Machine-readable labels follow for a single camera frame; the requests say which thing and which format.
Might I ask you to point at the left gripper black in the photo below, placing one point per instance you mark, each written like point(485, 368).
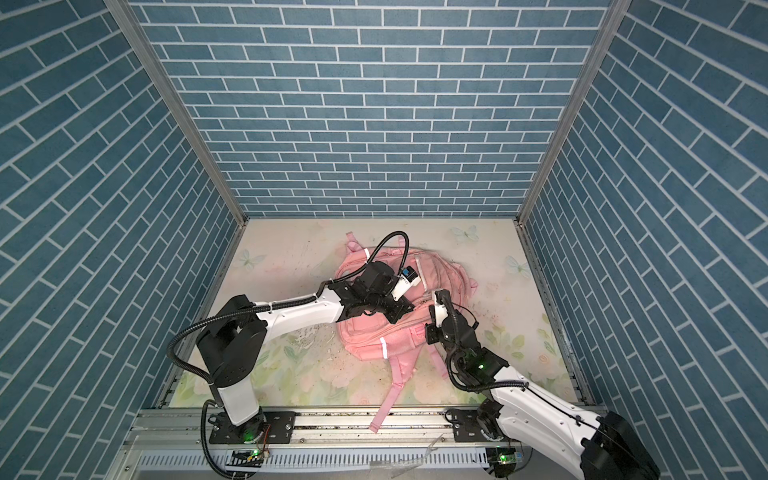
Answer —
point(399, 310)

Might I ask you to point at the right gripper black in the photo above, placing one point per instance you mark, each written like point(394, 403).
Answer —
point(431, 328)

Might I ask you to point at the pink student backpack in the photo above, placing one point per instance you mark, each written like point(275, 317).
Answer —
point(370, 338)

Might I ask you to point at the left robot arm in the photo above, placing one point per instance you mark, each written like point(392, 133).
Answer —
point(231, 344)

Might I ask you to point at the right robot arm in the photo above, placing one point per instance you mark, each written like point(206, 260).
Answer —
point(540, 414)

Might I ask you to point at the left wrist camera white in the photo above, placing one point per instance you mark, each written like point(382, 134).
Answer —
point(408, 278)

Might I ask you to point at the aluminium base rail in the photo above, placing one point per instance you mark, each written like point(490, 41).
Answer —
point(335, 440)

